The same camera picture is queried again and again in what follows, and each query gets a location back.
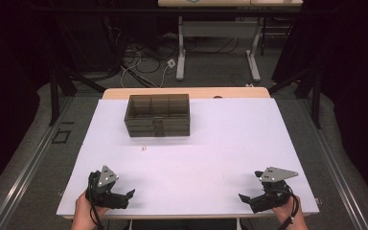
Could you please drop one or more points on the white power adapter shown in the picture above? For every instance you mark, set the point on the white power adapter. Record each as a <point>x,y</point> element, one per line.
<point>171,63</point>

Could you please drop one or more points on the light wooden table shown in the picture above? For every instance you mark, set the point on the light wooden table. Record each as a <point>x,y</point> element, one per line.
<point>201,92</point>

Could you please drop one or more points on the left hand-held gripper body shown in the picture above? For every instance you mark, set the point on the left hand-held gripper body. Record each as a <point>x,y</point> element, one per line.
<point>103,188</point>

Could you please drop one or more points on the white table board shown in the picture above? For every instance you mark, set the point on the white table board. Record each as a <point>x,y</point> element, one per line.
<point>204,159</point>

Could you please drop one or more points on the aluminium floor rail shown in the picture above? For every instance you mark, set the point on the aluminium floor rail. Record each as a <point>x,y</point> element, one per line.
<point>28,166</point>
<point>335,166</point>

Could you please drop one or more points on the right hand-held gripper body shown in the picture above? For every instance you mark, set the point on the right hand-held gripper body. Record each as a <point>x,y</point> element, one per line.
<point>274,191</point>

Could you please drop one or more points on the white-legged background desk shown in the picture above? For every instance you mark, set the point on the white-legged background desk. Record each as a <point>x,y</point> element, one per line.
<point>217,28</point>

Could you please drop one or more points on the person's right hand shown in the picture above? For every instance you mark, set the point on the person's right hand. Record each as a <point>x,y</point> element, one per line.
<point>286,211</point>

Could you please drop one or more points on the black curtain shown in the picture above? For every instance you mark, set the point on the black curtain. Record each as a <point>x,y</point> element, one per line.
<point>354,96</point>
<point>6,96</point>

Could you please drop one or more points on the person's left hand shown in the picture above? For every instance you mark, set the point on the person's left hand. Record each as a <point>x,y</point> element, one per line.
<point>84,207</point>

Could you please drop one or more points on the black metal stand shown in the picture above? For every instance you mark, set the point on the black metal stand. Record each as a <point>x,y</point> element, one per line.
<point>55,96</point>
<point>315,96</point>

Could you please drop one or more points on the smoky transparent drawer box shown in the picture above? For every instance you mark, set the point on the smoky transparent drawer box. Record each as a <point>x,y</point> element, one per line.
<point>158,115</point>

